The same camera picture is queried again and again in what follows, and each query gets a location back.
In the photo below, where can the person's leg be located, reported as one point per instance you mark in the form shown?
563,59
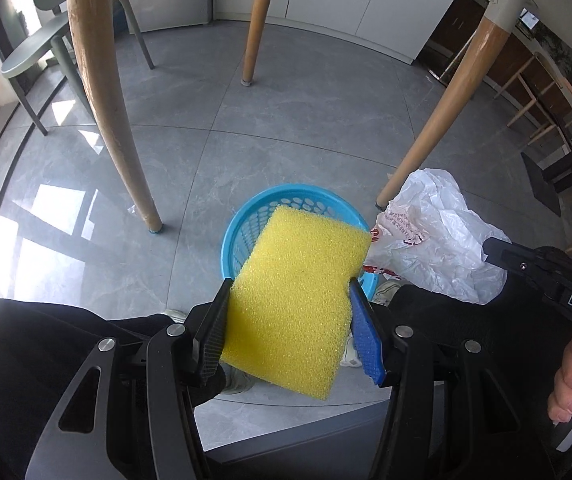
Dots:
15,360
466,310

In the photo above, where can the wooden chair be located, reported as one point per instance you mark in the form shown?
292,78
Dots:
521,111

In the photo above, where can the blue plastic basket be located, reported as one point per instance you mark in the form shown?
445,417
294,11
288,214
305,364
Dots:
245,230

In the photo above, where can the round white table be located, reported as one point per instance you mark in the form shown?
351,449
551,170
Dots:
115,110

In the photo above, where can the person's left leg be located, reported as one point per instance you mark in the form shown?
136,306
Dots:
15,360

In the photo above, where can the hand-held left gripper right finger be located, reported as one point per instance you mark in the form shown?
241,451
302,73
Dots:
366,335

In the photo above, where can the white counter cabinet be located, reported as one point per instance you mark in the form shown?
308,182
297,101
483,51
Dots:
366,10

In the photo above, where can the white plastic bag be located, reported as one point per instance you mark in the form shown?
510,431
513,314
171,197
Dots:
436,240

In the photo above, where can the dark wooden cabinet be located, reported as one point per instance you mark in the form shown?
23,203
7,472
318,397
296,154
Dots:
466,15

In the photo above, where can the person's right leg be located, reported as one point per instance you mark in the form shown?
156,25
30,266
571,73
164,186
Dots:
466,310

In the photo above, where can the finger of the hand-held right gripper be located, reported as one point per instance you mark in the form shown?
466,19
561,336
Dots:
516,256

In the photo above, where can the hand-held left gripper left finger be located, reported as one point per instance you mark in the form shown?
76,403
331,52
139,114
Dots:
213,330

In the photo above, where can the yellow sponge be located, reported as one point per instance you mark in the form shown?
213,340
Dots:
291,300

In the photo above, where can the green plastic chair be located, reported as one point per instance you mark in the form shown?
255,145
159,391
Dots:
30,50

